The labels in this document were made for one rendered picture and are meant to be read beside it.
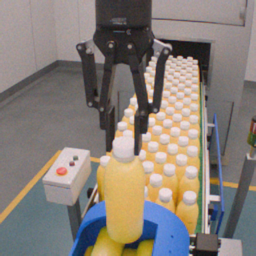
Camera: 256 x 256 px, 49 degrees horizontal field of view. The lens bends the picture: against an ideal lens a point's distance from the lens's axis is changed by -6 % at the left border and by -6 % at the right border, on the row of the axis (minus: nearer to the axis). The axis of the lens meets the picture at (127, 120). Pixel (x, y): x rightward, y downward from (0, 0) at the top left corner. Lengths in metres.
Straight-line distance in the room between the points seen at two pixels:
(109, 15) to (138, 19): 0.04
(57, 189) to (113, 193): 0.51
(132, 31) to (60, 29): 5.14
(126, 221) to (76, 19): 4.93
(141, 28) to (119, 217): 0.32
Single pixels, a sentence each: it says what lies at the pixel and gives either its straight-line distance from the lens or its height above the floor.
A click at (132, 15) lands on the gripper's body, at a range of 0.37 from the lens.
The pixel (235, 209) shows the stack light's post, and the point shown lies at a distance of 1.29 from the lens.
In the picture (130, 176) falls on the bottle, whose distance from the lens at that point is 0.48.
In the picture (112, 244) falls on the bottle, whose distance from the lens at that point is 0.72.
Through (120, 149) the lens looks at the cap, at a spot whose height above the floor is 1.45.
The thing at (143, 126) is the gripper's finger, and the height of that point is 1.49.
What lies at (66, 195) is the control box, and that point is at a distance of 0.99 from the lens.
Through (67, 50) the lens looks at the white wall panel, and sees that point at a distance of 5.55.
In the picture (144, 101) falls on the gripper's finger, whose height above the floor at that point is 1.54.
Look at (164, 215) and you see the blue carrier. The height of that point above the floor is 1.22.
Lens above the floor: 1.71
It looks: 28 degrees down
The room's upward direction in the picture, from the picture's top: straight up
